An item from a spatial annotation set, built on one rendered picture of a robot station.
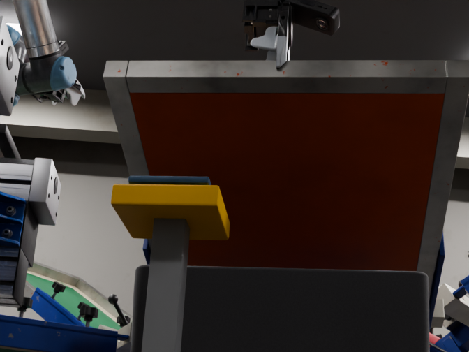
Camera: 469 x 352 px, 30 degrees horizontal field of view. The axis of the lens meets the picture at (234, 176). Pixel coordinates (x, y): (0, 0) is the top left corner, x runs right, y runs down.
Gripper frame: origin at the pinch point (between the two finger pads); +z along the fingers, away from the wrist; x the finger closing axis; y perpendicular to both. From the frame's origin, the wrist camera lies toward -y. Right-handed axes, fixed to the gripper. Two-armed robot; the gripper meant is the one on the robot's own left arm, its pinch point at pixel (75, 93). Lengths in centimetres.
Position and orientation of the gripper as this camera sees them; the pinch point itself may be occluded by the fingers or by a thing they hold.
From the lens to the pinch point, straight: 247.2
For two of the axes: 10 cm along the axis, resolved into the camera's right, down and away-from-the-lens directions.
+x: 9.2, 0.4, -4.0
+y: -1.8, 9.3, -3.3
